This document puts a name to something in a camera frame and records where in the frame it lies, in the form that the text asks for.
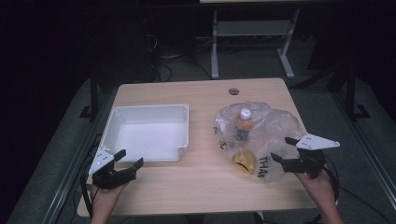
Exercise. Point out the white metal desk frame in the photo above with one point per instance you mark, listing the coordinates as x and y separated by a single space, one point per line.
214 46

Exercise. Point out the person's left hand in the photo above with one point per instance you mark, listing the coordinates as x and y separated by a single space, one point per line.
107 199

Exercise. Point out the person's right hand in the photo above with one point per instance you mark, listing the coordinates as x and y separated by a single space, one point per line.
317 188

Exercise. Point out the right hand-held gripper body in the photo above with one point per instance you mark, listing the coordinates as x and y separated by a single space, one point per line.
306 161

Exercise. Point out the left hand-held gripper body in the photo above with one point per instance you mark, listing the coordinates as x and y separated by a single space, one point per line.
107 179

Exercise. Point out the white plastic bin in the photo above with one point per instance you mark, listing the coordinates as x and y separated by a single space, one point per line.
149 137

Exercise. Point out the grey table grommet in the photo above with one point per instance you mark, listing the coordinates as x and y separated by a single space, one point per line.
233 91

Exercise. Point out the yellow snack packet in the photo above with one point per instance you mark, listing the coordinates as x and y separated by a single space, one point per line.
244 161

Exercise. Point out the metal rail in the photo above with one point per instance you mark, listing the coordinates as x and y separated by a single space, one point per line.
367 146
71 174

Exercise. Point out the clear plastic bag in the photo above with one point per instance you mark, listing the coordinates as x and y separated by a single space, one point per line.
274 130

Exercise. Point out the black metal stand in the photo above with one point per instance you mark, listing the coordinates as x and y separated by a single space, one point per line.
93 93
351 93

